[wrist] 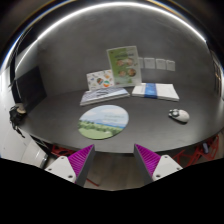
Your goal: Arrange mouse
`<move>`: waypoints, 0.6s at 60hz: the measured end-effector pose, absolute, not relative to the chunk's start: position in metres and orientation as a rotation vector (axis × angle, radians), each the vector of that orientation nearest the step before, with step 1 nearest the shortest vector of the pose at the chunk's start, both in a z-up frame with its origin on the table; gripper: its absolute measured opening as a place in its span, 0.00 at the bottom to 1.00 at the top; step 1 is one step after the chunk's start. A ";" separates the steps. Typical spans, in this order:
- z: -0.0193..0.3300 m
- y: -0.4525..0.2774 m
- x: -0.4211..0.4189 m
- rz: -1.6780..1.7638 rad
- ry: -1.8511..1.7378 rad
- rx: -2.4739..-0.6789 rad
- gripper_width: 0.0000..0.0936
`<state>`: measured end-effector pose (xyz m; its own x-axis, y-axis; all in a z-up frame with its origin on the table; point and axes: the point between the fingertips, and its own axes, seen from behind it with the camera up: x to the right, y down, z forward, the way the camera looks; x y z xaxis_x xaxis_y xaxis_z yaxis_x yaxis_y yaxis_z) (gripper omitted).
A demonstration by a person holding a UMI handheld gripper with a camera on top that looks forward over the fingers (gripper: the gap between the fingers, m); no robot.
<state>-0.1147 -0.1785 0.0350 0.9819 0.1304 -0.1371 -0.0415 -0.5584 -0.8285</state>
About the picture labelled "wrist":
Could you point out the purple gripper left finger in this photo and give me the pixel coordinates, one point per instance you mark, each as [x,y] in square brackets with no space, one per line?
[75,167]

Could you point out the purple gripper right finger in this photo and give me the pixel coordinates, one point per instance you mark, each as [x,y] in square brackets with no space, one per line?
[153,166]

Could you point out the round landscape mouse pad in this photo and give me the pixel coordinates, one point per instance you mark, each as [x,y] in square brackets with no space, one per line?
[103,122]

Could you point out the white computer mouse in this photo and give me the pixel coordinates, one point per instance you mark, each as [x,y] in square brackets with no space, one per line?
[179,115]

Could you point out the blue grey striped book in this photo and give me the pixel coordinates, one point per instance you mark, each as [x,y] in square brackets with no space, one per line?
[104,94]

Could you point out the white box with blue band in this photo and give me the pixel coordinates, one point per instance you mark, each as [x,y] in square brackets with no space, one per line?
[156,91]

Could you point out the small white illustrated card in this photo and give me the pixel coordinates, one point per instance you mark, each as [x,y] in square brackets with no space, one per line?
[100,79]

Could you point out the black monitor screen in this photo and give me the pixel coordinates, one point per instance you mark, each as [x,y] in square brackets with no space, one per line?
[31,89]

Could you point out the green standing poster card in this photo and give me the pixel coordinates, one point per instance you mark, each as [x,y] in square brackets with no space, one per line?
[125,66]

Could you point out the red metal table frame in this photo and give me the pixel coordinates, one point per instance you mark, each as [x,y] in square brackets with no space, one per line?
[206,150]

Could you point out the white paper sheet on wall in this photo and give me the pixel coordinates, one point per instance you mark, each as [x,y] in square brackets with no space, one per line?
[141,62]
[161,64]
[149,63]
[170,65]

